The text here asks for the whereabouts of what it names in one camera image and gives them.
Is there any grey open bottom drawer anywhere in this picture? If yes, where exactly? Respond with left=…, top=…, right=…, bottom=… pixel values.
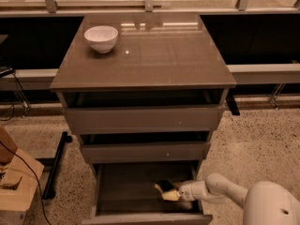
left=82, top=161, right=213, bottom=225

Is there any black stand foot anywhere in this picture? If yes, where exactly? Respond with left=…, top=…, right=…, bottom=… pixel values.
left=226, top=89, right=240, bottom=115

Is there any grey top drawer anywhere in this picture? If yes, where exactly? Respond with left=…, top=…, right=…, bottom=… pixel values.
left=65, top=105, right=225, bottom=135

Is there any white ceramic bowl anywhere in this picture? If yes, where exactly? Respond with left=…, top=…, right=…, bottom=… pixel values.
left=83, top=25, right=118, bottom=53

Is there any grey drawer cabinet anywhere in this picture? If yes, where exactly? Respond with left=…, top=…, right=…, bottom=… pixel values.
left=49, top=13, right=237, bottom=225

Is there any black cable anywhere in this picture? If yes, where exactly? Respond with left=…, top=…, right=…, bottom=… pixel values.
left=0, top=140, right=53, bottom=225

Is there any black floor stand bar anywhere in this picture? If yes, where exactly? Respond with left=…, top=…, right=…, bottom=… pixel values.
left=42, top=131, right=72, bottom=200

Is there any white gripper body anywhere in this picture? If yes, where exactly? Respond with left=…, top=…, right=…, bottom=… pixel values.
left=178, top=180, right=207, bottom=202

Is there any metal window frame rail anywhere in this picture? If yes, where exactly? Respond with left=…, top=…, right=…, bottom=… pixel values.
left=0, top=0, right=300, bottom=17

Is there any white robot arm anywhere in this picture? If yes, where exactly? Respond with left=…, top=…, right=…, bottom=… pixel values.
left=155, top=173, right=300, bottom=225

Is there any grey middle drawer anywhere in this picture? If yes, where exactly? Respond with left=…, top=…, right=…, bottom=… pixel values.
left=81, top=142, right=211, bottom=164

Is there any green and yellow sponge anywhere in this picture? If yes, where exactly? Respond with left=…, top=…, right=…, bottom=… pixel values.
left=155, top=180, right=174, bottom=194

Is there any wooden box stand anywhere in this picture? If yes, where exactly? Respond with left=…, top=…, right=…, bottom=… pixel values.
left=0, top=127, right=44, bottom=225

